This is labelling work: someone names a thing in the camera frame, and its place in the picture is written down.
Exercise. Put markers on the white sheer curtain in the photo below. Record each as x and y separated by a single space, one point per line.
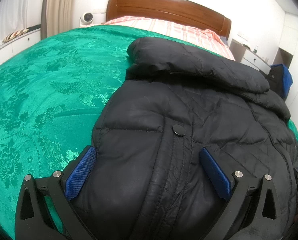
19 10

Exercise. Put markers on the white drawer cabinet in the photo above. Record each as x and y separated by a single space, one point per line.
21 45

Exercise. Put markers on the white nightstand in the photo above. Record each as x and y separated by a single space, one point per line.
251 57

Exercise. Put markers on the blue jacket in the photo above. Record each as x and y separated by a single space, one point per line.
287 80

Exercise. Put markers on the small white fan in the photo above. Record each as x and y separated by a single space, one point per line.
87 17

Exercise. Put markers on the black puffer jacket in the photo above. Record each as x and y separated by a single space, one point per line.
163 105

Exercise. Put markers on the green floral bedspread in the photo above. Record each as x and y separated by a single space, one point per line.
39 92

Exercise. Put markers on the black hanging coat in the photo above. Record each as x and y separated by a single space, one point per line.
276 80

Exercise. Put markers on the wooden headboard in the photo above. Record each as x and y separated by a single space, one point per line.
163 7

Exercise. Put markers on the beige curtain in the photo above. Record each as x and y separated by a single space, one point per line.
61 5

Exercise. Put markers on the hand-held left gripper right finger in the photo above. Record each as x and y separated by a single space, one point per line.
216 172

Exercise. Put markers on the pink striped pillow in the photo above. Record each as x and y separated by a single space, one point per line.
183 30

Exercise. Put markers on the striped cushion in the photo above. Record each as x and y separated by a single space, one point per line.
14 35

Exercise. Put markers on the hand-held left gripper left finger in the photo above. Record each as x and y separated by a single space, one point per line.
80 172

